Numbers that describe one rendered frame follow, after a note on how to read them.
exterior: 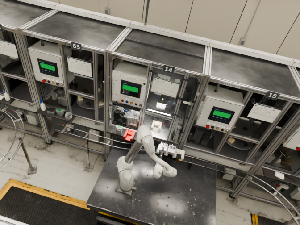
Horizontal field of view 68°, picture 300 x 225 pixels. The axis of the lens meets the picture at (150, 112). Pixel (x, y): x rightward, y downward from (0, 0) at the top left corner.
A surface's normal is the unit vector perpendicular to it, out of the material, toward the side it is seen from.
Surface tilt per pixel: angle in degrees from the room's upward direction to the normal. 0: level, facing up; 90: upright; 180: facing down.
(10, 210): 0
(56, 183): 0
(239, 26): 90
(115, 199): 0
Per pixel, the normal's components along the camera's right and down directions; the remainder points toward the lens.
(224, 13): -0.23, 0.63
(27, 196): 0.14, -0.73
